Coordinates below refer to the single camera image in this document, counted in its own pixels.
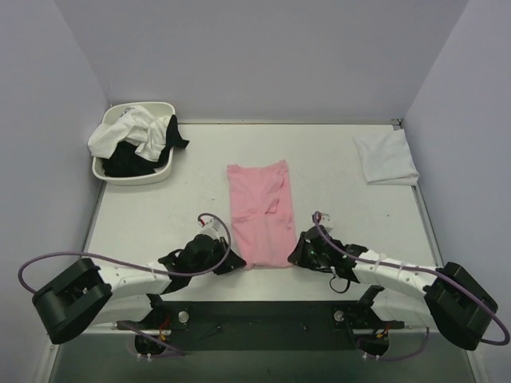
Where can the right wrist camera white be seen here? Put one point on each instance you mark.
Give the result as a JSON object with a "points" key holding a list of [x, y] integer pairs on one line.
{"points": [[324, 220]]}

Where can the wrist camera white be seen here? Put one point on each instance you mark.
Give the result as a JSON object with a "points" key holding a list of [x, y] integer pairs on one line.
{"points": [[210, 227], [324, 220]]}

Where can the pink t shirt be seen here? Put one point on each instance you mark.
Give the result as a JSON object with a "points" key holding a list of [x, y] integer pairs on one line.
{"points": [[262, 214]]}

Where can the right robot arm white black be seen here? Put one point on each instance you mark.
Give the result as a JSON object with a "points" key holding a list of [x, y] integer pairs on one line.
{"points": [[457, 305]]}

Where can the black t shirt in basket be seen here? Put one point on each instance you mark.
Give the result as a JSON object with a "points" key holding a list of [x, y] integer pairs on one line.
{"points": [[124, 162]]}

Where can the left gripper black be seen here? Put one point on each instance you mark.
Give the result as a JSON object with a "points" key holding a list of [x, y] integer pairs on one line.
{"points": [[224, 255]]}

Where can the white plastic basket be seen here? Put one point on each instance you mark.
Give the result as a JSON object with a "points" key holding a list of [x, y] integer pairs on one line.
{"points": [[158, 108]]}

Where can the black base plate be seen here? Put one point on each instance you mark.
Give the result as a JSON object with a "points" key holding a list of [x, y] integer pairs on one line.
{"points": [[262, 326]]}

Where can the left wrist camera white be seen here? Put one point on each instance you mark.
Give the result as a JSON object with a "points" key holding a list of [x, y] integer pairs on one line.
{"points": [[210, 227]]}

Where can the aluminium front rail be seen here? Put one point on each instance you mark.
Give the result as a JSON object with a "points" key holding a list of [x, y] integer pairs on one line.
{"points": [[100, 325]]}

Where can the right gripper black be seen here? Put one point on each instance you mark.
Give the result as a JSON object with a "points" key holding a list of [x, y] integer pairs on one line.
{"points": [[305, 247]]}

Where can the white t shirt in basket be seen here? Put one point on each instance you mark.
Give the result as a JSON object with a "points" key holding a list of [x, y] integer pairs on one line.
{"points": [[138, 127]]}

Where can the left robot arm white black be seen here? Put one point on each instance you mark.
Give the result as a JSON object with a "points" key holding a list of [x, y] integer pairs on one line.
{"points": [[85, 293]]}

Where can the white t shirt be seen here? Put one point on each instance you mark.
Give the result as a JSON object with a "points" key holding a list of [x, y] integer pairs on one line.
{"points": [[386, 159], [138, 127]]}

